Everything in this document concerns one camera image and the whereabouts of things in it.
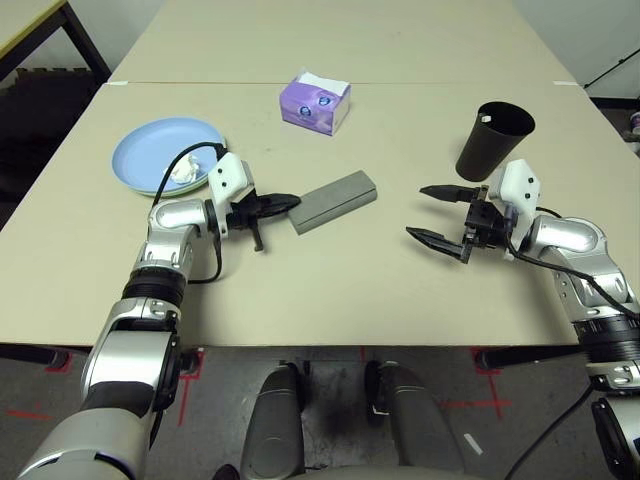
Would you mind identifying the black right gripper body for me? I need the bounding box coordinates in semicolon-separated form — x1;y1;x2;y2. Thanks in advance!
462;183;512;257

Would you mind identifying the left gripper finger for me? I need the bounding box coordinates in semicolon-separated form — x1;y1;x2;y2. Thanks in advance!
258;201;303;218
258;192;302;206

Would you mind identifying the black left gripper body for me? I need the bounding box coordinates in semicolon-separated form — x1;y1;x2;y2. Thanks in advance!
227;191;267;254

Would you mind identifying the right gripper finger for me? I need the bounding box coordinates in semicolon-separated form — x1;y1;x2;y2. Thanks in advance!
418;183;477;204
405;225;475;265

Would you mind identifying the grey glasses case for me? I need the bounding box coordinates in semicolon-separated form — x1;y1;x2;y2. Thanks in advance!
287;169;379;236

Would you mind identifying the white tissue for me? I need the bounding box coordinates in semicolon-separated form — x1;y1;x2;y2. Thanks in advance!
169;153;202;184

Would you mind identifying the blue plate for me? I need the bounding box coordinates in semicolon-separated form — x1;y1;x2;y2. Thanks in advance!
111;117;227;196

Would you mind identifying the green plate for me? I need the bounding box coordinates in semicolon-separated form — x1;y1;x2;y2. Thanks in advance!
149;134;229;199

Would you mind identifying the black cup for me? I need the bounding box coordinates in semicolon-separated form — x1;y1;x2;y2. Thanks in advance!
455;100;536;183

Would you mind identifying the purple tissue pack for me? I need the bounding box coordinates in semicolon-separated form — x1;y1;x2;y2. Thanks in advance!
278;69;352;136

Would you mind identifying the black table foot bar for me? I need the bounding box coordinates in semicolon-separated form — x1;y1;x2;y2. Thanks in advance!
474;344;587;372
0;343;200;375

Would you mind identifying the grey robot right leg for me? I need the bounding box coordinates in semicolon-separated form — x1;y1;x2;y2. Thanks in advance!
364;360;466;480

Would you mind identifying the grey robot leg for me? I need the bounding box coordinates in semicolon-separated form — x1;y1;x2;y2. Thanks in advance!
364;360;466;480
240;362;307;480

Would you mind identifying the black tripod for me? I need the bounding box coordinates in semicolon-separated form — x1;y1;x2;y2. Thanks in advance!
582;47;640;92

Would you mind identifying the grey robot left leg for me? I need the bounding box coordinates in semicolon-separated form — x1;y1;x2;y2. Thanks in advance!
240;362;307;480

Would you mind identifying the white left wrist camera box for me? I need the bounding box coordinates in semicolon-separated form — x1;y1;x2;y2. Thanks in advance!
207;152;255;237

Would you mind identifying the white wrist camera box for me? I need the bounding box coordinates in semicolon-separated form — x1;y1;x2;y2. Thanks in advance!
207;152;255;237
488;158;543;262

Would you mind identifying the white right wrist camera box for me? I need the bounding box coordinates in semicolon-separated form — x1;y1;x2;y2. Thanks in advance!
488;158;543;262

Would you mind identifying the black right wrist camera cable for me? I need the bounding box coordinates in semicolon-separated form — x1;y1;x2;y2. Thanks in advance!
502;204;640;480

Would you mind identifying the side table with black frame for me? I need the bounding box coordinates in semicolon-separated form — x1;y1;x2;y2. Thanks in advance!
0;0;113;82

